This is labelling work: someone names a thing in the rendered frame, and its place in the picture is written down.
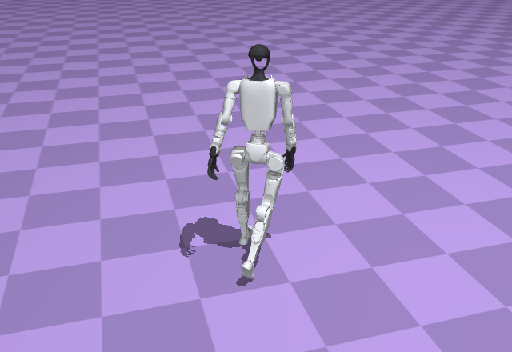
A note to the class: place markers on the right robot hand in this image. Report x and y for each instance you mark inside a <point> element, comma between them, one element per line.
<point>289,159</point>

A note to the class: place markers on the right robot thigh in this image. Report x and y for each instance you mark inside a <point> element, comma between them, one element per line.
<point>275,168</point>

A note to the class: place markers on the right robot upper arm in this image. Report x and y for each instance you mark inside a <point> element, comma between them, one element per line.
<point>284,90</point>

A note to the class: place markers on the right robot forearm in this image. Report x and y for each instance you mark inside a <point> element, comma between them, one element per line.
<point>290,135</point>

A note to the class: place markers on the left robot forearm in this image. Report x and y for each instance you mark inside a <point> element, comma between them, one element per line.
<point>218,134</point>

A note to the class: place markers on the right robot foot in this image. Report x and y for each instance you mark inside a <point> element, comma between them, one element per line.
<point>248,269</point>

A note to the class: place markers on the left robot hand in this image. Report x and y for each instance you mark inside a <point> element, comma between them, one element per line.
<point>212,163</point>

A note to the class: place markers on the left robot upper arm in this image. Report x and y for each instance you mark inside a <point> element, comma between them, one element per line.
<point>229,101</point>

